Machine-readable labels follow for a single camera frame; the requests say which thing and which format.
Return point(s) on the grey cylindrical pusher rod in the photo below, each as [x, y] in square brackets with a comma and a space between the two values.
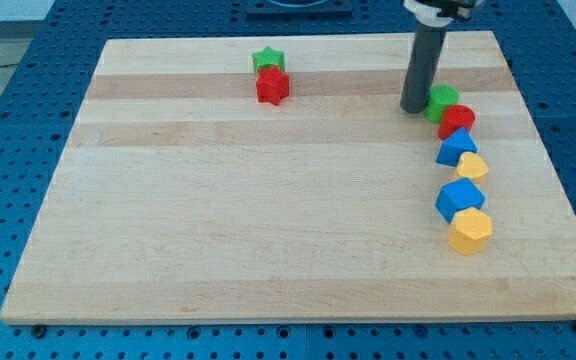
[425, 54]

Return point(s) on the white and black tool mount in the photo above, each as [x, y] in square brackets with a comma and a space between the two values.
[441, 13]

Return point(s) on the red star block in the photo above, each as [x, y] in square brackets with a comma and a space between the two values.
[272, 85]

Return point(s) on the green star block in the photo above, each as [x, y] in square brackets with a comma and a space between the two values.
[268, 57]

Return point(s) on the green cylinder block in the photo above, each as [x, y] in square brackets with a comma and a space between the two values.
[439, 99]

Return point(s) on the red cylinder block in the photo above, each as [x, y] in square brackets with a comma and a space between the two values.
[455, 117]

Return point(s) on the blue triangular block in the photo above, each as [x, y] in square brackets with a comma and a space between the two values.
[454, 146]

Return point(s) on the yellow heart block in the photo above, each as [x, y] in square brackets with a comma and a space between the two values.
[471, 166]

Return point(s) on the blue cube block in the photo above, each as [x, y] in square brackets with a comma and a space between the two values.
[458, 195]

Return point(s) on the yellow hexagon block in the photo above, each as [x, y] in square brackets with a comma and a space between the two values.
[469, 231]

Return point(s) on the light wooden board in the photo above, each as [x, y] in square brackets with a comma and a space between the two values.
[181, 199]

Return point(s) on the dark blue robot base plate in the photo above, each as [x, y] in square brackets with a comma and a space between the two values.
[267, 8]

